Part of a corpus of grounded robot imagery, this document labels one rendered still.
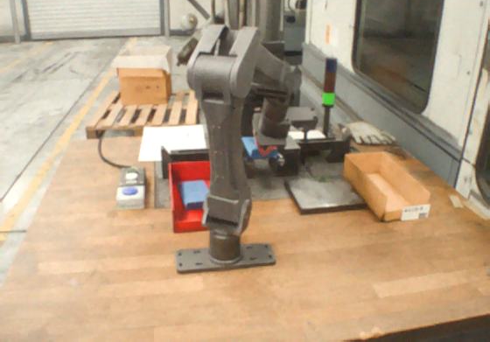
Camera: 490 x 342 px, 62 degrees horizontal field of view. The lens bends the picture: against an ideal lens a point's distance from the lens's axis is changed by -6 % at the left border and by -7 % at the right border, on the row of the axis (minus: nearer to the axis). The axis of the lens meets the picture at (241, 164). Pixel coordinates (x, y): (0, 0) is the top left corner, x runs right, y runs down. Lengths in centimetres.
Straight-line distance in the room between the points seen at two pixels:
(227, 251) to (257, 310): 14
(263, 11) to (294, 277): 63
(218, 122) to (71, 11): 996
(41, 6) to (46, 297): 1010
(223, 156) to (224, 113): 8
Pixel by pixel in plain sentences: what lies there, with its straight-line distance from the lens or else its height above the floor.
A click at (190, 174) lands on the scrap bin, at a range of 119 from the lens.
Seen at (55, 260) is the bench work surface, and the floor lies 90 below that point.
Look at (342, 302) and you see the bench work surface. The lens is 83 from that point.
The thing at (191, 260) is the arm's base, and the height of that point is 91.
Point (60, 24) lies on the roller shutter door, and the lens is 1072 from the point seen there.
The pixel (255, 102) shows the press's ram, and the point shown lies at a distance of 113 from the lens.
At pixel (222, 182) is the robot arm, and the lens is 79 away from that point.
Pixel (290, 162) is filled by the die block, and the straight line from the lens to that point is 122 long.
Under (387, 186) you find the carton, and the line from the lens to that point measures 124.
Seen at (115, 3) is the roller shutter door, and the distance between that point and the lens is 1041.
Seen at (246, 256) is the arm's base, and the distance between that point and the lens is 89.
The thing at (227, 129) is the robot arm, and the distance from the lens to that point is 73.
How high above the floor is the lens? 144
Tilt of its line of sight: 25 degrees down
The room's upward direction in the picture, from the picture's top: 1 degrees clockwise
